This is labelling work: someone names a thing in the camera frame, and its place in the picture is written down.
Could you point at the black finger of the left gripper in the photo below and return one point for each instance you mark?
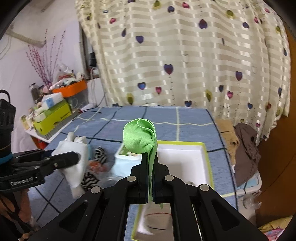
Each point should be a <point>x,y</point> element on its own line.
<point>33,154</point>
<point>47,165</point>

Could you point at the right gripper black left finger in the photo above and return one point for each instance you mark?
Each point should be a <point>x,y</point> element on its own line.
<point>115,201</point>

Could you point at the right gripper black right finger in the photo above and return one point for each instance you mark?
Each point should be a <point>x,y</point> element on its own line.
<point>167,188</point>

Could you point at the white towel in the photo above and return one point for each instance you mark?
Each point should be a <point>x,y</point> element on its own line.
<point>74,174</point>

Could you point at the black white striped cloth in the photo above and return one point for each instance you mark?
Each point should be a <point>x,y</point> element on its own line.
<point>91,178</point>

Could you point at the bright green cloth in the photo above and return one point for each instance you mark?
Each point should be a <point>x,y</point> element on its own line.
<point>139,137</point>

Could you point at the beige towel red stripes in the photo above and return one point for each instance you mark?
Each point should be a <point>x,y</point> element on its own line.
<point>153,218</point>

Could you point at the person left hand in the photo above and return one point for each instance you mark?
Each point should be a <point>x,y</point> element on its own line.
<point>15,208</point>

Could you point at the green white box lid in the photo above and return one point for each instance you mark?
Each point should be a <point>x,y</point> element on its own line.
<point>188,161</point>

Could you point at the wet wipes pack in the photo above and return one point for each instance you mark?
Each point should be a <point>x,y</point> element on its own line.
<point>124,161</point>

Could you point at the green white flat box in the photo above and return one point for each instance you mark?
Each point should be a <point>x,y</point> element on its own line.
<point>40,114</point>

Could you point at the lime green cardboard box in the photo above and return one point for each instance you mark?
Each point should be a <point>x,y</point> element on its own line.
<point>50,122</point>

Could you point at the blue white tissue box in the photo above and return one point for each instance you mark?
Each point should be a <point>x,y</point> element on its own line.
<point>51,100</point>

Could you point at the orange plastic tray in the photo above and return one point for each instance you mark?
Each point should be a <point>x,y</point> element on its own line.
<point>71,90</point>

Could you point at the blue plaid bedsheet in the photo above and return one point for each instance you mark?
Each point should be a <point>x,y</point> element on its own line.
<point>198,213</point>

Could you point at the tan knitted garment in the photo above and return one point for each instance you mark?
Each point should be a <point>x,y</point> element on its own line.
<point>226,129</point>

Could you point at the clear plastic bag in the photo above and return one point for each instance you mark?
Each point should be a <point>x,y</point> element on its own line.
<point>250,201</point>

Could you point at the brown checked shirt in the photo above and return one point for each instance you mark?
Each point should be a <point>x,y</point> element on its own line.
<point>247,154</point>

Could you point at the white plastic storage bin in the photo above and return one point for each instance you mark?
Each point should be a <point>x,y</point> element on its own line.
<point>252,185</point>

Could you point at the pink decorative branches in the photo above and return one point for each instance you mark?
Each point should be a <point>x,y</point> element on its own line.
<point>44,60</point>

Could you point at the wooden wardrobe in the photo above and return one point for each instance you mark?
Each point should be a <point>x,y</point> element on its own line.
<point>277,164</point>

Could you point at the colourful plaid blanket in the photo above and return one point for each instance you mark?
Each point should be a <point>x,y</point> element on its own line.
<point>275,228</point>

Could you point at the heart pattern curtain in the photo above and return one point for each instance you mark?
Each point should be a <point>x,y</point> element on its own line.
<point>230,57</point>

